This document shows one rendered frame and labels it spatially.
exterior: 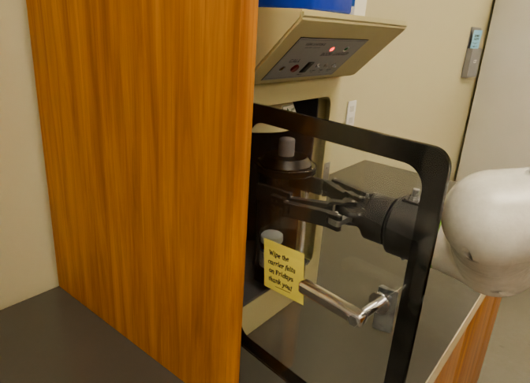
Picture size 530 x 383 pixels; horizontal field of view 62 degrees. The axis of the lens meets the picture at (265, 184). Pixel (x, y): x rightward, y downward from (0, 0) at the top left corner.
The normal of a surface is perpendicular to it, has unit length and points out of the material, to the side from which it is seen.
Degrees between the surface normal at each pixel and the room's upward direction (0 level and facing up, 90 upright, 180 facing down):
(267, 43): 90
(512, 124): 90
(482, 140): 90
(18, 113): 90
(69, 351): 0
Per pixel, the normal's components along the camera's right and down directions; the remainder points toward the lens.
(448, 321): 0.06, -0.94
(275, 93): 0.78, 0.25
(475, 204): -0.70, -0.33
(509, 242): -0.15, 0.42
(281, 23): -0.63, 0.23
